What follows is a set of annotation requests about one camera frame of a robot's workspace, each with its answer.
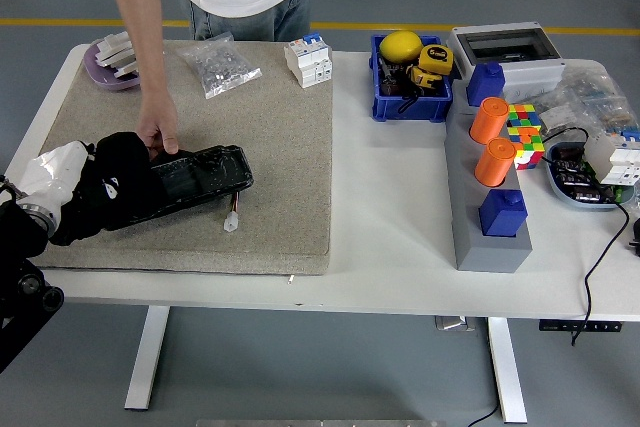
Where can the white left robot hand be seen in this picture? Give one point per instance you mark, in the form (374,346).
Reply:
(55,172)

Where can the person's right hand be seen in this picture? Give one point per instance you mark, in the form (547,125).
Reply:
(157,119)

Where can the black rag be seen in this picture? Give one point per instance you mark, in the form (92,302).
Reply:
(115,172)

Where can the black glossy panel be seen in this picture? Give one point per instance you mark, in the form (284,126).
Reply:
(210,177)

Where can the person's right forearm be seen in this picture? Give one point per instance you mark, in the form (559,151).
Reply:
(145,42)

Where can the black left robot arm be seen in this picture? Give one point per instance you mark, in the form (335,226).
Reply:
(20,247)

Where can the black table control panel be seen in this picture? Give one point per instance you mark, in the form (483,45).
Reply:
(580,326)

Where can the purple tray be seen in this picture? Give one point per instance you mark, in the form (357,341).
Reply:
(100,79)

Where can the clear bag of screws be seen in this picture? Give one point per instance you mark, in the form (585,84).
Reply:
(220,67)

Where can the stacked white plastic pieces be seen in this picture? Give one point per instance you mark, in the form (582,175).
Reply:
(115,49)

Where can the grey-brown mat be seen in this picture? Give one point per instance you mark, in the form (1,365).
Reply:
(280,147)

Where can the white circuit breaker blue switches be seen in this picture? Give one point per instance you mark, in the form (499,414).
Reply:
(307,62)

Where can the white table leg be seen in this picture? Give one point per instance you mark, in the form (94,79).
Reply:
(507,372)
(147,357)

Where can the dark hand tool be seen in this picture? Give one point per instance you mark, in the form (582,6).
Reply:
(390,84)

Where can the blue plastic bin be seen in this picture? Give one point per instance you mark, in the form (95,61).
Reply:
(410,109)

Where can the yellow ball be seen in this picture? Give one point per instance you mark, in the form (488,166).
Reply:
(400,47)

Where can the yellow black tool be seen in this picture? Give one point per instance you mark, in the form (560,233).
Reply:
(422,77)

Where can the yellow tape measure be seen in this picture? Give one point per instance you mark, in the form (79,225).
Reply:
(436,57)

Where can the blue block with knob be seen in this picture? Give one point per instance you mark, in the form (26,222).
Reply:
(502,214)
(485,84)

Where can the orange cylinder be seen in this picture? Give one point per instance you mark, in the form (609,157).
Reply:
(494,164)
(487,122)

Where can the grey block base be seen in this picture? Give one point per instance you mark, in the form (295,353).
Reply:
(492,254)

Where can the colourful puzzle cube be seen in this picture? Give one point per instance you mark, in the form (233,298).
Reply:
(527,139)

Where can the white distribution box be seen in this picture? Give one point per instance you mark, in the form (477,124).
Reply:
(530,72)

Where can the blue-grey bowl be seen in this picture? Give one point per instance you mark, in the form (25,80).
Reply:
(565,197)

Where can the black electronic modules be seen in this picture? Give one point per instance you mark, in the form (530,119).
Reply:
(575,172)

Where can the clear bags of parts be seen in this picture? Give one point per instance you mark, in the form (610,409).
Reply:
(595,92)

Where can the white breaker assembly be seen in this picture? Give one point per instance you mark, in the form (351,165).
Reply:
(615,157)

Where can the black plug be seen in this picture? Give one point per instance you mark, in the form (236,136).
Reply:
(636,234)

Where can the white plastic bracket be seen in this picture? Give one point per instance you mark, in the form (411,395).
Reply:
(129,73)

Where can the metal bracket under table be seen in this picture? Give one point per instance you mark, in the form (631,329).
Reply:
(452,323)

